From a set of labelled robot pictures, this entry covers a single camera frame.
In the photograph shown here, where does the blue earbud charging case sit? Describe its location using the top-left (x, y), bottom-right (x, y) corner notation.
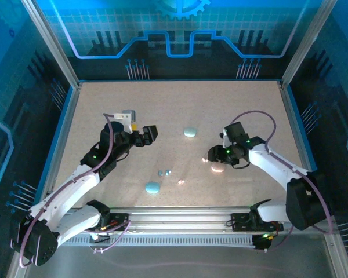
top-left (145, 181), bottom-right (161, 195)

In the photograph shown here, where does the blue table edge trim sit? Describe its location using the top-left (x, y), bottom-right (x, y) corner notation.
top-left (34, 85), bottom-right (76, 197)
top-left (286, 85), bottom-right (318, 174)

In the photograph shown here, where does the small black controller module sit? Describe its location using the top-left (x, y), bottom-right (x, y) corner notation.
top-left (88, 231), bottom-right (111, 246)
top-left (252, 233), bottom-right (275, 252)

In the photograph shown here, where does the blue printed side panel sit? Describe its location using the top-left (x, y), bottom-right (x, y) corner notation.
top-left (0, 0), bottom-right (76, 278)
top-left (287, 0), bottom-right (348, 261)

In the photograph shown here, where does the blue circuit print back panel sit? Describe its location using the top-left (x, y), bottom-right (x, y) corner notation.
top-left (34, 0), bottom-right (327, 81)

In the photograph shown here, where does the grey metal shelf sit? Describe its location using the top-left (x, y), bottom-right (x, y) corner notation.
top-left (5, 231), bottom-right (348, 278)

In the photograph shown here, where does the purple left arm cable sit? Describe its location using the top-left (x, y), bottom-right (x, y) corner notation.
top-left (17, 112), bottom-right (132, 268)

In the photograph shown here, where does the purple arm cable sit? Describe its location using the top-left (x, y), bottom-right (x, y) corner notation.
top-left (229, 109), bottom-right (336, 253)
top-left (17, 112), bottom-right (132, 268)

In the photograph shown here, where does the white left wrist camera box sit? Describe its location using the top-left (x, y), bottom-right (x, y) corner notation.
top-left (114, 109), bottom-right (137, 134)

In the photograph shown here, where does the aluminium table side rail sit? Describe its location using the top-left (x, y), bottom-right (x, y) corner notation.
top-left (45, 82), bottom-right (82, 195)
top-left (278, 81), bottom-right (314, 174)

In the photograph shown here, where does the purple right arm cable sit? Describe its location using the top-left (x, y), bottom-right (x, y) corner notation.
top-left (229, 109), bottom-right (336, 253)

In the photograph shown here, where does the aluminium arm base rail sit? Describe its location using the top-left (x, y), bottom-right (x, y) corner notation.
top-left (66, 206), bottom-right (337, 234)

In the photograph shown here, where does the slotted grey cable duct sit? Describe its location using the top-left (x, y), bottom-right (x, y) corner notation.
top-left (57, 234), bottom-right (267, 248)

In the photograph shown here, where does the aluminium frame post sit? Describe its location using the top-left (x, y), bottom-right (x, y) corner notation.
top-left (20, 0), bottom-right (82, 89)
top-left (280, 0), bottom-right (339, 89)

